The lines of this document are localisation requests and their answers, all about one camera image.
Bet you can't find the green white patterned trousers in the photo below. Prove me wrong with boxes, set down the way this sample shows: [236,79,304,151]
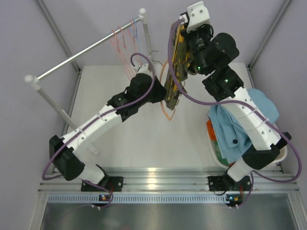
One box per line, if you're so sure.
[211,140,229,166]

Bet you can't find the silver clothes rack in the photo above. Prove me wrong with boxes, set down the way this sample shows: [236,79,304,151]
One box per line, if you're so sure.
[24,8,154,156]

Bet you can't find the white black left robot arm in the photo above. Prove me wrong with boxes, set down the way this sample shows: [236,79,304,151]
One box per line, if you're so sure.
[49,73,166,190]

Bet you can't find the aluminium rail frame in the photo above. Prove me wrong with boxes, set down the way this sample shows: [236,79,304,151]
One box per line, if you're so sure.
[38,168,299,194]

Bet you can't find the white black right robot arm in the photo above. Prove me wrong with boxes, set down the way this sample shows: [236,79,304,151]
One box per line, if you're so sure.
[181,23,291,190]

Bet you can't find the light blue trousers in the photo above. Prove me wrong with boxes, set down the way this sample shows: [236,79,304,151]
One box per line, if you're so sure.
[208,89,279,163]

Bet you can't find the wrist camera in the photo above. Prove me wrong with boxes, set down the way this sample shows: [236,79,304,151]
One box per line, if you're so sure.
[133,63,152,75]
[179,1,210,33]

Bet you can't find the white perforated plastic basket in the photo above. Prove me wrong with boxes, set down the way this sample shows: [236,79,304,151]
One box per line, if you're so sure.
[206,120,287,169]

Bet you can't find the orange trousers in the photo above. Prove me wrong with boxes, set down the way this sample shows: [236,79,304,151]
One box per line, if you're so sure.
[206,120,233,169]

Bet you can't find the perforated cable duct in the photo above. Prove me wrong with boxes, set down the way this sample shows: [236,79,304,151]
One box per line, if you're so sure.
[47,193,243,204]

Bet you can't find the blue wire hanger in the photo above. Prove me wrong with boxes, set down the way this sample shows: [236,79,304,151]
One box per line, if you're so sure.
[131,19,138,40]

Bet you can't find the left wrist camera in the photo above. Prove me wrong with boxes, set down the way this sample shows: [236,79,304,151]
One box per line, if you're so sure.
[133,63,152,75]

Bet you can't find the pink hanger with orange trousers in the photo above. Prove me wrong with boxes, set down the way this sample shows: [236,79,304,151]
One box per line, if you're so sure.
[127,19,139,53]

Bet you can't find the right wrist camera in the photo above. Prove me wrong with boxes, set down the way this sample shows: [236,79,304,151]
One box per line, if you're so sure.
[179,1,210,33]

